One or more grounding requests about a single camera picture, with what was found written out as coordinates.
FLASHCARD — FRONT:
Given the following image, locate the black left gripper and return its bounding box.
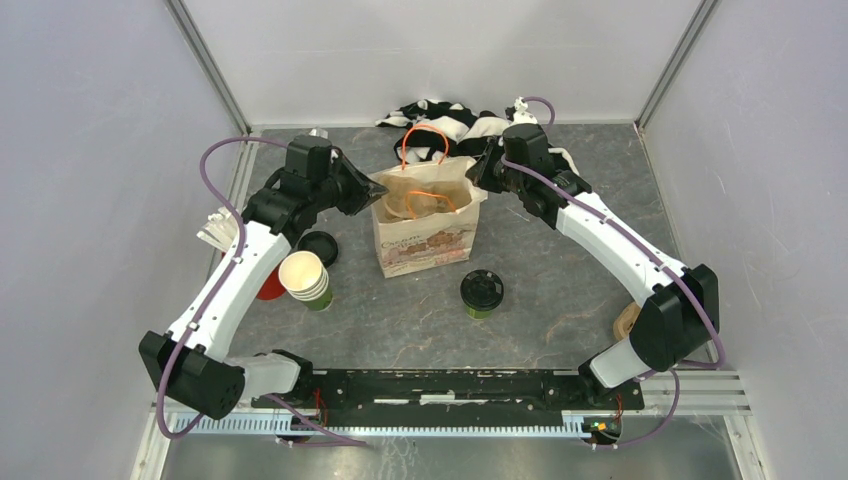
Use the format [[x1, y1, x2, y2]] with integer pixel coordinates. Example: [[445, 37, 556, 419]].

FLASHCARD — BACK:
[[312, 151, 389, 217]]

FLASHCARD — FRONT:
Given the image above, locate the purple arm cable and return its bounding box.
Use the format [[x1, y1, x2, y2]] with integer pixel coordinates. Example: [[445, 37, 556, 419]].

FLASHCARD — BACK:
[[154, 136, 293, 442], [500, 95, 729, 448]]

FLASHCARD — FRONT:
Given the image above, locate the brown paper takeout bag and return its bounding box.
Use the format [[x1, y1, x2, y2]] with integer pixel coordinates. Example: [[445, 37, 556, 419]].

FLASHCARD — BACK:
[[372, 155, 488, 278]]

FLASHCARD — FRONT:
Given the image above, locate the white slotted cable duct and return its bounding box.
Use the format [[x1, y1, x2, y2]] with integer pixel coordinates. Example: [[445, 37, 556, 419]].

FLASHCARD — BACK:
[[191, 410, 590, 440]]

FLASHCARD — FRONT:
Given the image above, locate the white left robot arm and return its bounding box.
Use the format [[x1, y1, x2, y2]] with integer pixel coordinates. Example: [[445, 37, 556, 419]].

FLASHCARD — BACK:
[[139, 135, 388, 438]]

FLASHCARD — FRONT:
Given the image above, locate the green paper coffee cup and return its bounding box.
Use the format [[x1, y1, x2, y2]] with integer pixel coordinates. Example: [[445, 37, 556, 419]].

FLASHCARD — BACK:
[[465, 306, 493, 320]]

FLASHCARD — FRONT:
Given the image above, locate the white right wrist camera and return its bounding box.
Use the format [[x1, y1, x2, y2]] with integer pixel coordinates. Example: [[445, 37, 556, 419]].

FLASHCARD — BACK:
[[505, 97, 538, 125]]

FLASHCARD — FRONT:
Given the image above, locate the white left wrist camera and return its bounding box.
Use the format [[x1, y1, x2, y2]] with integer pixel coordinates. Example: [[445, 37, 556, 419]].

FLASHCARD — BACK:
[[308, 128, 329, 139]]

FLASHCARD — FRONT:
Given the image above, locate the red cup straw holder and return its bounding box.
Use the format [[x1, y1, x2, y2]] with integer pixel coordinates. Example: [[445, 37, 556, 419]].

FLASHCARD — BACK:
[[214, 251, 287, 305]]

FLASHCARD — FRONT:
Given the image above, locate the aluminium frame rail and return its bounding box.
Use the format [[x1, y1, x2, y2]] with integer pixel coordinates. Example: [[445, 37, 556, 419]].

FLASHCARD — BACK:
[[155, 135, 260, 416]]

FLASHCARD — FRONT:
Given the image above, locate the stack of green paper cups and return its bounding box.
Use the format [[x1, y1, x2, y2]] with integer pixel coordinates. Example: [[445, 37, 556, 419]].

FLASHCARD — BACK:
[[278, 251, 333, 311]]

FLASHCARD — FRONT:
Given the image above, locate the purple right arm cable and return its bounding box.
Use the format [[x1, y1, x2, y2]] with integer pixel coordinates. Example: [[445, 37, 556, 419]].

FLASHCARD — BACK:
[[500, 95, 729, 448]]

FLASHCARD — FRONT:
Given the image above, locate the white wrapped straw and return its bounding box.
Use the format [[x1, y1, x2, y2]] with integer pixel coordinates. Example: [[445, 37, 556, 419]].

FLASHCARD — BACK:
[[196, 207, 238, 253]]

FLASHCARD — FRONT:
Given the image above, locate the black plastic cup lid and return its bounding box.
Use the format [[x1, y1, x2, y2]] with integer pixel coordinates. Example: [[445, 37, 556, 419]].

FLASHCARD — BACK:
[[460, 269, 504, 312]]

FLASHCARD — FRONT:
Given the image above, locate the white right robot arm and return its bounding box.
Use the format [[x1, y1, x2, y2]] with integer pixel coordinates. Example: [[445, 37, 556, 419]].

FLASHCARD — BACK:
[[466, 123, 720, 408]]

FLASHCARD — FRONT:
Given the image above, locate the brown pulp cup carrier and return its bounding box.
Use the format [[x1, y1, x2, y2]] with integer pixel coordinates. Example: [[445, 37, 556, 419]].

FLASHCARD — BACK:
[[377, 175, 472, 223], [612, 302, 641, 341]]

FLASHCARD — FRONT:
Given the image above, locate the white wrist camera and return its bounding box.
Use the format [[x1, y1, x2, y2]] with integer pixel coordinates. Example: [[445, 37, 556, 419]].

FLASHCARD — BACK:
[[505, 97, 538, 125], [308, 128, 329, 139]]

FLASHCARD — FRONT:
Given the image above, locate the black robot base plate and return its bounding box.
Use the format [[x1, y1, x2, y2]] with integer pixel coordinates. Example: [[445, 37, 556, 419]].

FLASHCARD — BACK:
[[242, 351, 645, 428]]

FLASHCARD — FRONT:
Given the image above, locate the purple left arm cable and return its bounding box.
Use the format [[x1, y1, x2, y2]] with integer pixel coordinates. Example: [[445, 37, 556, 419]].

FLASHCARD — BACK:
[[154, 136, 293, 442]]

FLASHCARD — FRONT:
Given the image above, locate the black white striped cloth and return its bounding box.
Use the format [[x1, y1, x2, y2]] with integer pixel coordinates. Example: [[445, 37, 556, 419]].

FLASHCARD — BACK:
[[374, 99, 580, 177]]

